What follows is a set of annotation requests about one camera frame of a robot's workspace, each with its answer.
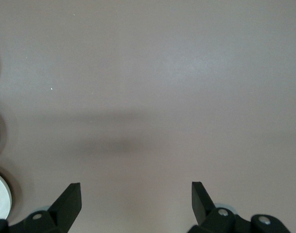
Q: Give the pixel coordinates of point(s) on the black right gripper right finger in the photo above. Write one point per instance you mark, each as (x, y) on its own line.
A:
(203, 213)

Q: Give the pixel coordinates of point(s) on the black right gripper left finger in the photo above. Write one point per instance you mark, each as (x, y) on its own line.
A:
(62, 213)

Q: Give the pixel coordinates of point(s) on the beige round plate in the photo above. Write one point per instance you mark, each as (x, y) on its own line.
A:
(0, 194)

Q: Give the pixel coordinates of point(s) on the brown table cover sheet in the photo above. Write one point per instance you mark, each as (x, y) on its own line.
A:
(147, 72)

